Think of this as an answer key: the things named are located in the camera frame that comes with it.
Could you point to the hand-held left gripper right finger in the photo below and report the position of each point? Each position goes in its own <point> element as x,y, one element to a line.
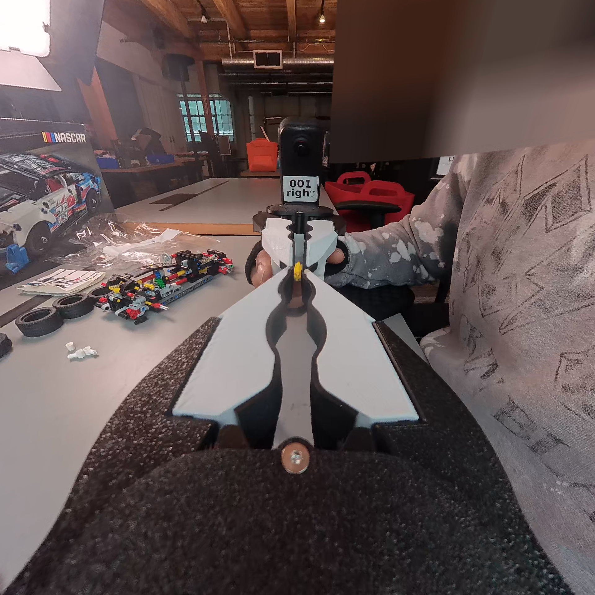
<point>367,367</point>

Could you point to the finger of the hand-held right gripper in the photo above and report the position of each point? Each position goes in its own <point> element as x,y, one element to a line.
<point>320,244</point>
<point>276,241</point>

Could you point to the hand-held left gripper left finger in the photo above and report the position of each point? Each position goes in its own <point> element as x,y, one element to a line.
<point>227,367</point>

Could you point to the yellow toy axle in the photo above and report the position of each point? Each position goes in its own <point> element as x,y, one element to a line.
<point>297,270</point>

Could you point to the person's right forearm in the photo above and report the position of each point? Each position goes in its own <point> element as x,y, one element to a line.
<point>395,251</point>

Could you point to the grey desk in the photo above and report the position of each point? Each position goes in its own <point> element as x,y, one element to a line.
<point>69,409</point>

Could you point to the person's right hand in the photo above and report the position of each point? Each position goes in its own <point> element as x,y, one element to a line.
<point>262,269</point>

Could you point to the orange bin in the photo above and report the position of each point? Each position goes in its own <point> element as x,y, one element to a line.
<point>260,158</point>

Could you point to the red plastic tote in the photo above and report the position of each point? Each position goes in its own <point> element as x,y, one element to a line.
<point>339,195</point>
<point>341,179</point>

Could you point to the grey table with wooden edge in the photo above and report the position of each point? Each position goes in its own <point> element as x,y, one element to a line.
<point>223,200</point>

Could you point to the brick-built toy car chassis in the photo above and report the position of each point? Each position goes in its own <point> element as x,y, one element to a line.
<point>186,279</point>

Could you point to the white air vent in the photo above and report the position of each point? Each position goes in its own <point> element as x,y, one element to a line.
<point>268,59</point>

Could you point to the paned window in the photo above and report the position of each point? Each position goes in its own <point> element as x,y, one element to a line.
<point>204,116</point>

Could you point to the clear plastic bag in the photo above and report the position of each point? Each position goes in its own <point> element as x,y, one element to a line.
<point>139,246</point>

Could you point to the blue storage bins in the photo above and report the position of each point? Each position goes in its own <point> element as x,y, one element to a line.
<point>160,159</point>

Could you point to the long white connector piece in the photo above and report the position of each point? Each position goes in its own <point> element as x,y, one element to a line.
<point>81,354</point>

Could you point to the black toy tire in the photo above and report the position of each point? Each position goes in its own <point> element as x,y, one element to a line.
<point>25,327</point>
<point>4,346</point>
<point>63,310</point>
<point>95,295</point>

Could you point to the wooden workbench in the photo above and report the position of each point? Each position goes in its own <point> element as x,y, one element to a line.
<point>139,167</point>

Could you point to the sticker sheet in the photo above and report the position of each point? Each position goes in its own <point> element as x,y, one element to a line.
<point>60,281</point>

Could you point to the black toy car box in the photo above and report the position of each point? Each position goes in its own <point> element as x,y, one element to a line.
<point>46,200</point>

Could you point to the studio light panel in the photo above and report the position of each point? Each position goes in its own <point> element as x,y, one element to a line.
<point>23,23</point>

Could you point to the metal air duct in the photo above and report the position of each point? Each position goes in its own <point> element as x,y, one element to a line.
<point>241,63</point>

